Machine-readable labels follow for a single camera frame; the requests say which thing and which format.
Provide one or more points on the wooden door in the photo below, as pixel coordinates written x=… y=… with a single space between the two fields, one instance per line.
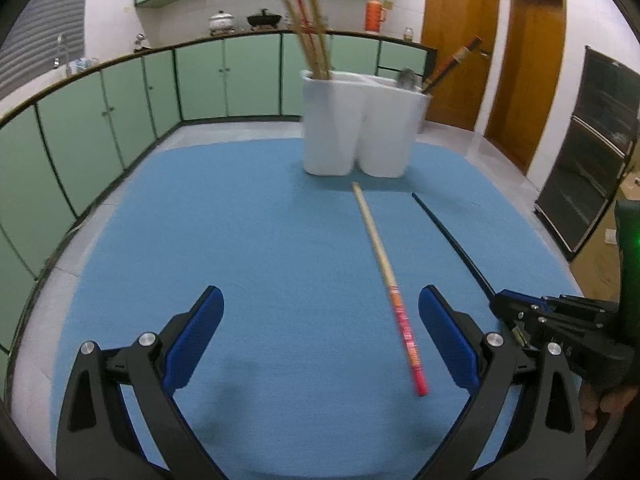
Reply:
x=455 y=20
x=530 y=75

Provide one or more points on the cardboard box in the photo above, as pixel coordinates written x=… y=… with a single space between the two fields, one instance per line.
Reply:
x=597 y=265

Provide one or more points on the person's right hand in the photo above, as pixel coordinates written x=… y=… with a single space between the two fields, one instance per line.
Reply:
x=617 y=400

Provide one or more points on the chrome sink faucet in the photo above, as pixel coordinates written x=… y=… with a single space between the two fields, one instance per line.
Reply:
x=60 y=52

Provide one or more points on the blue table mat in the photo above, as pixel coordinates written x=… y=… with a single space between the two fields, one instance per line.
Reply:
x=250 y=260

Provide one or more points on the black glass-front cabinet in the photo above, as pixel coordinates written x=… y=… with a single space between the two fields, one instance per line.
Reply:
x=585 y=160

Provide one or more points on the drinking glasses by sink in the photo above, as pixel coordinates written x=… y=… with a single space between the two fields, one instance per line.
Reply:
x=82 y=65

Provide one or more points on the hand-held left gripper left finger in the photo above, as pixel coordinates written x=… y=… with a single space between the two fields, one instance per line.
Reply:
x=200 y=325

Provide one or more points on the plain wooden chopstick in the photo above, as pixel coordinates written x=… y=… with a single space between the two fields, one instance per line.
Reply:
x=300 y=35
x=320 y=35

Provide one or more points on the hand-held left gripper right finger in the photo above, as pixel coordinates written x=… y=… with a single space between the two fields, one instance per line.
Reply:
x=442 y=330

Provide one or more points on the grey round object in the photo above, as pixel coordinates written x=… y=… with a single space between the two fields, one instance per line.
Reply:
x=408 y=78

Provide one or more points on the black wok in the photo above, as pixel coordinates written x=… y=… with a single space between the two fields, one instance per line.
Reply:
x=264 y=20

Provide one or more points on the green base cabinet row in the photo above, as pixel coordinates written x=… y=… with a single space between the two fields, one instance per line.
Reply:
x=125 y=110

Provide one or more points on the silver kettle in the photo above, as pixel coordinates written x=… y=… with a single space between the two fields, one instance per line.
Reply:
x=141 y=42

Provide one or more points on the small glass jar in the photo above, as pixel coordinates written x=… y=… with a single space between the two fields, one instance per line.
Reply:
x=408 y=34

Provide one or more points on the orange thermos flask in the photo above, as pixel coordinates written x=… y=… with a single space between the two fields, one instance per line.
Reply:
x=374 y=15

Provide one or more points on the black chopstick with silver band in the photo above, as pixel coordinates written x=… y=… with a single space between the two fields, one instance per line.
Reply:
x=472 y=44
x=467 y=260

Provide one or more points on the white two-compartment utensil holder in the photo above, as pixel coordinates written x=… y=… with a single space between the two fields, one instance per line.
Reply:
x=330 y=130

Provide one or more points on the grey corrugated shutter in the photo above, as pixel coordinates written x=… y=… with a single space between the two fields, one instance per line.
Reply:
x=40 y=15

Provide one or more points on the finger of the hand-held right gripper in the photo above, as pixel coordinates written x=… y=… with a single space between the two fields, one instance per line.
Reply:
x=530 y=302
x=535 y=327

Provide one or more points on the white cooking pot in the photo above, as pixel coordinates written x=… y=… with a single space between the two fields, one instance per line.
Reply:
x=221 y=22

